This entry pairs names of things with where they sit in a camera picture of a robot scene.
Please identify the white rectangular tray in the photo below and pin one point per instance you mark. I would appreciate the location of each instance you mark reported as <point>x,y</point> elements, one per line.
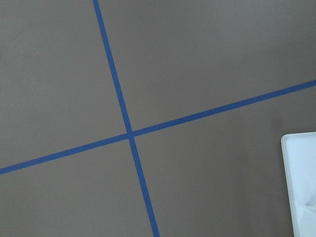
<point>299,157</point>

